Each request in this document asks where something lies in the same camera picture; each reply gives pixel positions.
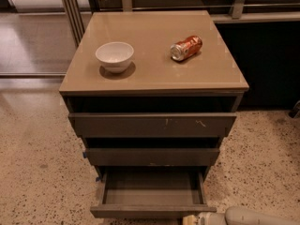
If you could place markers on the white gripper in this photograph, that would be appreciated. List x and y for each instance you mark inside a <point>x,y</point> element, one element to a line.
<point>210,219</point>

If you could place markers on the grey bottom drawer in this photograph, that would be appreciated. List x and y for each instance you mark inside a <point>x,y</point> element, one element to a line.
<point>153,194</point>

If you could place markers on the grey drawer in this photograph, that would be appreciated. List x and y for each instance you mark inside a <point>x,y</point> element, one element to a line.
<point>152,125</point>
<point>153,194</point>
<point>152,156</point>

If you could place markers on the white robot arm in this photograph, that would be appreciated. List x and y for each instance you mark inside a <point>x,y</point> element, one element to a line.
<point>236,215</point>

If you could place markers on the grey middle drawer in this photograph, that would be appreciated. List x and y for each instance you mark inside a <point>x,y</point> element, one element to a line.
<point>152,156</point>

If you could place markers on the grey drawer cabinet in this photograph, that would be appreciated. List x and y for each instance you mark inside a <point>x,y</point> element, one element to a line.
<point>207,82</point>

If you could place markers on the grey top drawer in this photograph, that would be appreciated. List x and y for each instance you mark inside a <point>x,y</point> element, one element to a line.
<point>152,125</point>

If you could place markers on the dark object at right edge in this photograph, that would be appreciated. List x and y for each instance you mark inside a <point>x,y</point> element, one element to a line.
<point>295,111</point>

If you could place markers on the crushed orange soda can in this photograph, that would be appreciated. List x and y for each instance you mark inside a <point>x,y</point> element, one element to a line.
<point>184,49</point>

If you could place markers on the white ceramic bowl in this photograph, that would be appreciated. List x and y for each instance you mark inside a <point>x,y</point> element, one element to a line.
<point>115,57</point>

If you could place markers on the metal railing frame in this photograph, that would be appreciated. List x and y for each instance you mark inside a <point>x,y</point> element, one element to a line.
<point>223,11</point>

